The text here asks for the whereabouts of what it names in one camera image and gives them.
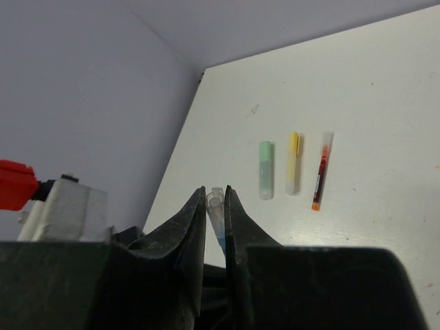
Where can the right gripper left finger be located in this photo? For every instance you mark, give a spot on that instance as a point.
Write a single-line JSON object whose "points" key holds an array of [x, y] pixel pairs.
{"points": [[154, 282]]}

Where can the clear pen cap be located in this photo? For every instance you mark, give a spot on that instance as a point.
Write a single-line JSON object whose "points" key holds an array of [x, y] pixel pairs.
{"points": [[327, 138], [215, 210]]}

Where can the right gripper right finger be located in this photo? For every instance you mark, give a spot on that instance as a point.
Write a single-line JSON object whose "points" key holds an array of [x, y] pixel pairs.
{"points": [[272, 286]]}

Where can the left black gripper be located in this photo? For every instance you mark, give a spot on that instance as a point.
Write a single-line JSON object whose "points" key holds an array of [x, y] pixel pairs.
{"points": [[214, 301]]}

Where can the yellow pen cap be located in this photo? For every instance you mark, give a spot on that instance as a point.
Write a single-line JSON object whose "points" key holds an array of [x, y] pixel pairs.
{"points": [[294, 142]]}

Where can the blue thin pen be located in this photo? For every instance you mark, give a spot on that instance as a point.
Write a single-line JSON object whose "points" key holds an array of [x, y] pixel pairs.
{"points": [[222, 243]]}

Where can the yellow highlighter pen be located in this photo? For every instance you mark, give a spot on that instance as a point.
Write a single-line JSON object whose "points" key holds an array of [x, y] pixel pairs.
{"points": [[292, 181]]}

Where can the green pen cap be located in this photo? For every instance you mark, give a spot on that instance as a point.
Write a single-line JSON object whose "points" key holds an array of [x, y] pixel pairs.
{"points": [[265, 151]]}

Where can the green highlighter pen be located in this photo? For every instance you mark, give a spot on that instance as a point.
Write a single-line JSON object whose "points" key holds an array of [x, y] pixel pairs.
{"points": [[266, 185]]}

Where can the red thin pen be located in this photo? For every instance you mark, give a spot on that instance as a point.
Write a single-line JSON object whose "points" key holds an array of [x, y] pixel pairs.
{"points": [[324, 158]]}

